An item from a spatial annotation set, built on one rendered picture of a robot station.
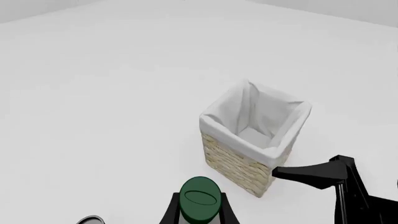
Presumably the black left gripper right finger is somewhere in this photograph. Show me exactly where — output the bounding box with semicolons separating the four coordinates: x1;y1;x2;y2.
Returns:
218;192;241;224

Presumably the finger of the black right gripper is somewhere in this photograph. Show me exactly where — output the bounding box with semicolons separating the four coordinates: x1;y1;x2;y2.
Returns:
271;154;355;190

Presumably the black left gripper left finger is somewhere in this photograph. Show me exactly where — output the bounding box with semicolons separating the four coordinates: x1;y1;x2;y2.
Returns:
159;192;182;224

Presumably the woven basket with white liner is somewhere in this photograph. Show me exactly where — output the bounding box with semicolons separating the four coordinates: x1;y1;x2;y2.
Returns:
199;78;313;199

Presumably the grey round tin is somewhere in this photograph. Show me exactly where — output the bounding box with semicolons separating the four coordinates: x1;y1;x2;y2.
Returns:
76;215;110;224

